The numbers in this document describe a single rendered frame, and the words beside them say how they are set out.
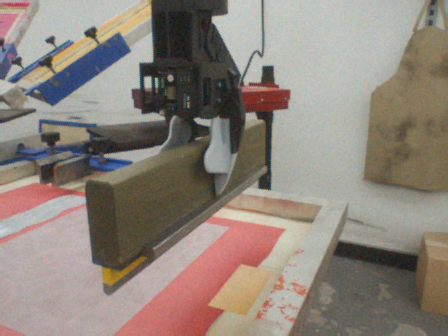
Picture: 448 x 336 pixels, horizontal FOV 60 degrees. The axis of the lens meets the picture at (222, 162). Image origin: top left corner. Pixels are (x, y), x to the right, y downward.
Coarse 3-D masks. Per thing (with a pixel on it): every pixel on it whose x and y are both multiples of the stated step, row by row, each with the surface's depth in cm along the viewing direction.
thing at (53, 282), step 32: (0, 256) 57; (32, 256) 57; (64, 256) 57; (0, 288) 49; (32, 288) 49; (64, 288) 49; (96, 288) 49; (128, 288) 49; (160, 288) 49; (192, 288) 49; (0, 320) 43; (32, 320) 43; (64, 320) 43; (96, 320) 43; (128, 320) 43; (160, 320) 43; (192, 320) 43
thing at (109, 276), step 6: (138, 258) 35; (144, 258) 36; (132, 264) 35; (138, 264) 35; (102, 270) 32; (108, 270) 32; (114, 270) 32; (126, 270) 34; (102, 276) 32; (108, 276) 32; (114, 276) 32; (120, 276) 33; (108, 282) 32; (114, 282) 32
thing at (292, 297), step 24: (0, 168) 91; (24, 168) 95; (264, 192) 75; (288, 216) 71; (312, 216) 69; (336, 216) 63; (312, 240) 55; (336, 240) 60; (288, 264) 48; (312, 264) 48; (288, 288) 43; (312, 288) 45; (264, 312) 39; (288, 312) 39
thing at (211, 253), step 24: (24, 192) 85; (48, 192) 85; (72, 192) 85; (0, 216) 72; (72, 216) 72; (48, 240) 63; (72, 240) 63; (192, 240) 63; (216, 240) 63; (240, 240) 63; (264, 240) 63; (168, 264) 55; (192, 264) 55; (216, 264) 55; (240, 264) 55
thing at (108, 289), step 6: (240, 192) 57; (234, 198) 55; (210, 216) 48; (186, 234) 43; (180, 240) 42; (150, 258) 37; (156, 258) 38; (144, 264) 36; (132, 270) 35; (138, 270) 35; (126, 276) 34; (132, 276) 35; (120, 282) 33; (126, 282) 34; (108, 288) 32; (114, 288) 33; (108, 294) 33
